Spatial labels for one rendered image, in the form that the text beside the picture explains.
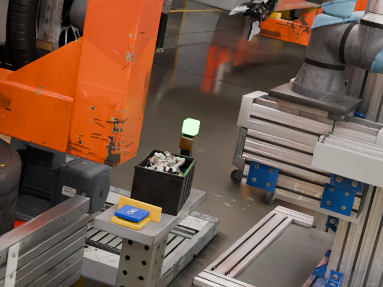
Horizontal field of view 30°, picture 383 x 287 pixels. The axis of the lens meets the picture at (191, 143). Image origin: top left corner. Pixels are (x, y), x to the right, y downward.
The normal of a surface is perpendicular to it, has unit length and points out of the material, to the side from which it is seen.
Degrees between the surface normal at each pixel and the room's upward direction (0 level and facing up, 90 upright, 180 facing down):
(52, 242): 90
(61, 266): 90
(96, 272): 0
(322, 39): 90
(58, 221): 90
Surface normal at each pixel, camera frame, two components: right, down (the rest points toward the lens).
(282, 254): 0.18, -0.94
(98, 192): 0.93, 0.25
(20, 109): -0.33, 0.20
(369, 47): -0.61, 0.11
